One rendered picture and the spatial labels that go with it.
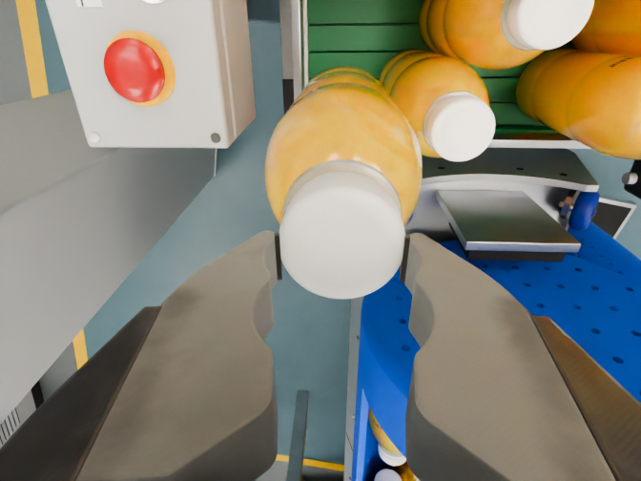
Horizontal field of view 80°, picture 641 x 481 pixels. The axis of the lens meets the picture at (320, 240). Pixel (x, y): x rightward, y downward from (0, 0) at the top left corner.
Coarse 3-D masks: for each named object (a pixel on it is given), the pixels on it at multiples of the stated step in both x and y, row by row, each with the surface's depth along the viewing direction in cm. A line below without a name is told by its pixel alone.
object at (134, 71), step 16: (112, 48) 23; (128, 48) 23; (144, 48) 23; (112, 64) 23; (128, 64) 23; (144, 64) 23; (160, 64) 23; (112, 80) 24; (128, 80) 23; (144, 80) 23; (160, 80) 23; (128, 96) 24; (144, 96) 24
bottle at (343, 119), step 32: (320, 96) 16; (352, 96) 15; (384, 96) 18; (288, 128) 15; (320, 128) 14; (352, 128) 14; (384, 128) 14; (288, 160) 14; (320, 160) 14; (352, 160) 12; (384, 160) 14; (416, 160) 15; (288, 192) 13; (416, 192) 15
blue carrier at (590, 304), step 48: (384, 288) 36; (528, 288) 36; (576, 288) 36; (624, 288) 36; (384, 336) 31; (576, 336) 31; (624, 336) 31; (384, 384) 29; (624, 384) 27; (384, 432) 31
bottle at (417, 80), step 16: (400, 64) 34; (416, 64) 30; (432, 64) 28; (448, 64) 27; (464, 64) 28; (384, 80) 37; (400, 80) 30; (416, 80) 27; (432, 80) 26; (448, 80) 26; (464, 80) 26; (480, 80) 27; (400, 96) 28; (416, 96) 27; (432, 96) 26; (448, 96) 25; (480, 96) 26; (416, 112) 27; (416, 128) 27
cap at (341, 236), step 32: (320, 192) 11; (352, 192) 11; (384, 192) 12; (288, 224) 11; (320, 224) 11; (352, 224) 11; (384, 224) 11; (288, 256) 12; (320, 256) 12; (352, 256) 12; (384, 256) 12; (320, 288) 12; (352, 288) 12
